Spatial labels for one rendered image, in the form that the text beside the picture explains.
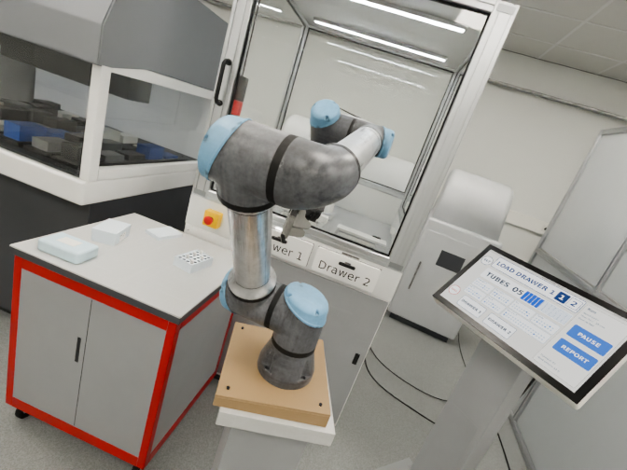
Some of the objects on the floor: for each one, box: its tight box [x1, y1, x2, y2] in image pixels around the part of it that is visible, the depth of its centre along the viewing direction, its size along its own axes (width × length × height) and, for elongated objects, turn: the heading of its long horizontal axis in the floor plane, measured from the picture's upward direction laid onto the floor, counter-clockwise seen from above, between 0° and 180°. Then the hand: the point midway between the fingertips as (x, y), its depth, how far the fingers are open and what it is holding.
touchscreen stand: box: [374, 339, 533, 470], centre depth 130 cm, size 50×45×102 cm
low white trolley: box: [6, 213, 233, 470], centre depth 146 cm, size 58×62×76 cm
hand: (283, 234), depth 86 cm, fingers open, 3 cm apart
